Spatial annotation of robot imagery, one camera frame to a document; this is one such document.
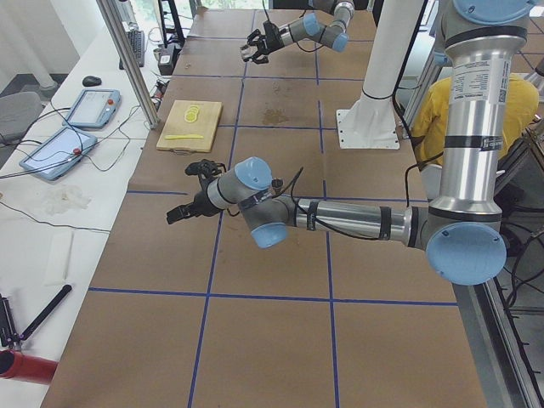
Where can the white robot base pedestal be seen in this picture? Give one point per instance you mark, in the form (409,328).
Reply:
(370,123)

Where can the black stick tool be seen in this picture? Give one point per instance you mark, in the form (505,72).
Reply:
(46,312)

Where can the black keyboard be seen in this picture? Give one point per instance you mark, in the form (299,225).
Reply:
(136,40)

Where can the person in yellow shirt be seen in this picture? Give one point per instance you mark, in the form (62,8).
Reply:
(431,122)

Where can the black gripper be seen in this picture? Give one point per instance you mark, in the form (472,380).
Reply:
(202,201)
(272,40)

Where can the white chair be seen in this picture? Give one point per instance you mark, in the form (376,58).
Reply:
(431,177)

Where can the teach pendant tablet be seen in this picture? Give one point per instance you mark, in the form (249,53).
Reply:
(93,108)
(59,153)

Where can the far teach pendant tablet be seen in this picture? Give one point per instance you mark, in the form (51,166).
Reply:
(93,108)

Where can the red cylinder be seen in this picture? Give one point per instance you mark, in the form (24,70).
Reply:
(27,368)

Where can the aluminium frame post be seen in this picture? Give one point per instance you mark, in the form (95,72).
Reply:
(114,25)

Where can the crumpled white tissue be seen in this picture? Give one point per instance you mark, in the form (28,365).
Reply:
(63,198)

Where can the black computer mouse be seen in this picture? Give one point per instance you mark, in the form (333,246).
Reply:
(91,81)

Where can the grey office chair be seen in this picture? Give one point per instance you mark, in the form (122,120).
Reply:
(18,112)

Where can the near teach pendant tablet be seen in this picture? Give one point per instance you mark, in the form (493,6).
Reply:
(59,153)

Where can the black power box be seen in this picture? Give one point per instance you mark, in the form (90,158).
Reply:
(166,61)

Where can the yellow plastic knife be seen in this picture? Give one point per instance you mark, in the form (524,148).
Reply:
(183,136)

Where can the bamboo cutting board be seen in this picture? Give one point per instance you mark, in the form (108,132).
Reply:
(206,125)

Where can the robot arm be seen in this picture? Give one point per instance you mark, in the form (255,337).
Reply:
(458,230)
(333,35)

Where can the steel jigger measuring cup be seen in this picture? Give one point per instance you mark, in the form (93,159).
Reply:
(277,186)

